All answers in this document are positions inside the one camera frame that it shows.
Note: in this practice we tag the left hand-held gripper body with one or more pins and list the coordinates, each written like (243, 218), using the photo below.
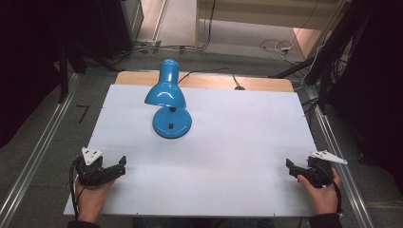
(95, 172)

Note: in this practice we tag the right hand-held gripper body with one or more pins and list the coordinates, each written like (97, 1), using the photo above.
(318, 172)

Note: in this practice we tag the blue desk lamp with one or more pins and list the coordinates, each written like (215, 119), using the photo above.
(171, 122)

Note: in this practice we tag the person's left hand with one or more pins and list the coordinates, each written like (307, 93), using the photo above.
(92, 199)

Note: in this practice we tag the person's right hand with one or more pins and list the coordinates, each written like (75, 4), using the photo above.
(323, 199)

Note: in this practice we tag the black metal stand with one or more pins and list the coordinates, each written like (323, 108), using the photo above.
(63, 76)

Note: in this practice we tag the dark curtain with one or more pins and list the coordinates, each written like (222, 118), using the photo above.
(28, 57)
(380, 79)

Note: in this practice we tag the black tripod legs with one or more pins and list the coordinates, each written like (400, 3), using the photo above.
(329, 57)

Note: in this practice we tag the grey power strip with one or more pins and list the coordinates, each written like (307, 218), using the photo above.
(149, 43)

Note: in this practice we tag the light wooden cabinet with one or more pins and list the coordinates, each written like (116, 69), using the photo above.
(269, 14)

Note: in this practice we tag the aluminium floor rail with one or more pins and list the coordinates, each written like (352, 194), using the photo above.
(343, 177)
(38, 148)

